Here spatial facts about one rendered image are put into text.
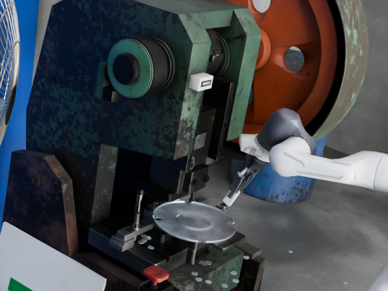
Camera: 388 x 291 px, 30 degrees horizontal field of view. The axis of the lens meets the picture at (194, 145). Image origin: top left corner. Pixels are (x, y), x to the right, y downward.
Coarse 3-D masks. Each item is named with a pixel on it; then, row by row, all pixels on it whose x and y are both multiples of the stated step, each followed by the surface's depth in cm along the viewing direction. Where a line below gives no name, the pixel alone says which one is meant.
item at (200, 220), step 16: (160, 208) 252; (176, 208) 254; (192, 208) 256; (208, 208) 259; (160, 224) 241; (176, 224) 243; (192, 224) 244; (208, 224) 246; (224, 224) 249; (192, 240) 234; (208, 240) 236; (224, 240) 238
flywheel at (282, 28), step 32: (224, 0) 266; (288, 0) 250; (320, 0) 239; (288, 32) 253; (320, 32) 242; (256, 64) 259; (320, 64) 244; (256, 96) 266; (288, 96) 258; (320, 96) 246; (256, 128) 266
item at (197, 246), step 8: (184, 240) 245; (232, 240) 240; (240, 240) 241; (192, 248) 244; (200, 248) 246; (208, 248) 251; (224, 248) 234; (192, 256) 245; (200, 256) 248; (192, 264) 246
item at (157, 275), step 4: (148, 268) 218; (152, 268) 218; (156, 268) 219; (160, 268) 219; (144, 272) 216; (148, 272) 216; (152, 272) 217; (156, 272) 217; (160, 272) 217; (164, 272) 218; (148, 276) 215; (152, 276) 215; (156, 276) 215; (160, 276) 215; (164, 276) 216; (168, 276) 217; (152, 280) 215; (156, 280) 214; (160, 280) 214; (164, 280) 216; (152, 284) 218
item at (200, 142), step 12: (204, 108) 240; (204, 120) 238; (204, 132) 241; (204, 144) 243; (192, 156) 238; (204, 156) 246; (156, 168) 243; (168, 168) 240; (192, 168) 240; (204, 168) 243; (156, 180) 244; (168, 180) 241; (180, 180) 239; (192, 180) 239; (204, 180) 244; (180, 192) 241; (192, 192) 242
